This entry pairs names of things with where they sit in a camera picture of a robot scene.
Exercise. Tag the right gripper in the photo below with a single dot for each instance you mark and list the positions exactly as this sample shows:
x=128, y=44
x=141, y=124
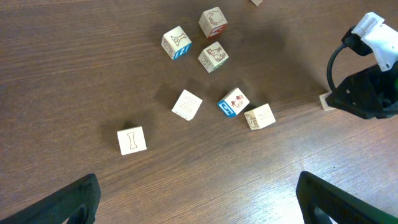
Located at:
x=370, y=93

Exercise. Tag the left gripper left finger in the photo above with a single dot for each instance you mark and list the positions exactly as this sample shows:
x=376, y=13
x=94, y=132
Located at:
x=76, y=203

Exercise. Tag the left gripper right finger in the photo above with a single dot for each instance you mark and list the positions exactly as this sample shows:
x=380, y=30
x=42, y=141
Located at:
x=322, y=202

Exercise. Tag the block with red X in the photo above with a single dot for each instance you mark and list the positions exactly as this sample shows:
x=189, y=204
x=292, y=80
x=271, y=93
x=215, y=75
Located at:
x=324, y=104

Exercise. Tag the block with car picture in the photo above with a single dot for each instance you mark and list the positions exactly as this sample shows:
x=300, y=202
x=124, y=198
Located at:
x=233, y=103

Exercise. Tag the block with C red side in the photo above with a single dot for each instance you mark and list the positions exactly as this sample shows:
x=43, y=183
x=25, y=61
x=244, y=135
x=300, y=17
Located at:
x=213, y=22

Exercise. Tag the block with I green side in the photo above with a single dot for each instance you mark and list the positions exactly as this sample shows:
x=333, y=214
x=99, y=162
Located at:
x=131, y=140

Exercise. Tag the block with N red side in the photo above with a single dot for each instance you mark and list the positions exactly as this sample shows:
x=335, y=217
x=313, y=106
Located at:
x=187, y=105

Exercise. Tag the block with blue side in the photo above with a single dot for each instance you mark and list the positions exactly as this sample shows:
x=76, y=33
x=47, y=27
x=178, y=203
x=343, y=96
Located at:
x=176, y=42

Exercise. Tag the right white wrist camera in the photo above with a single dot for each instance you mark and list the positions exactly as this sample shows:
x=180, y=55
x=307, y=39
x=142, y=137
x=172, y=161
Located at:
x=381, y=38

